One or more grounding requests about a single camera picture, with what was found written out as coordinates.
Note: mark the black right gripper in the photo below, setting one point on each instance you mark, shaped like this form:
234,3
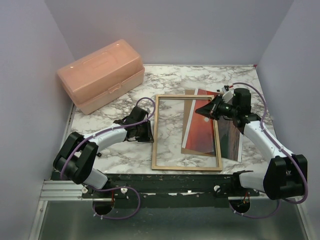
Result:
209,109

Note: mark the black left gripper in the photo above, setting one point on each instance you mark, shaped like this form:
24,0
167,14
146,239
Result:
148,137

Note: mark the wooden picture frame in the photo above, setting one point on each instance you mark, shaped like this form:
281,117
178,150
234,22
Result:
218,156

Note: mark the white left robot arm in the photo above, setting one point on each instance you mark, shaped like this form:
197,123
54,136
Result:
75,160

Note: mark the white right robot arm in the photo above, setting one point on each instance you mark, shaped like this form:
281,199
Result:
286,174

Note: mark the red sunset photo print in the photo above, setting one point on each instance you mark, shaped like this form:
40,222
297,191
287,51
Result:
225,140

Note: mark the brown cardboard backing board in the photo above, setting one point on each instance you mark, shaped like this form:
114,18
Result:
186,130

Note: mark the pink plastic storage box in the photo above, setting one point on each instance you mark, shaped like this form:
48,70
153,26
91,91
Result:
102,76

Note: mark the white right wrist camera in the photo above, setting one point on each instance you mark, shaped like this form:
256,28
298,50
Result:
227,93

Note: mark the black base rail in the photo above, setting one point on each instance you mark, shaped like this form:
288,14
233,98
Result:
130,191

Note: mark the aluminium extrusion rail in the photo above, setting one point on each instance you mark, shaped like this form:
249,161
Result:
60,190

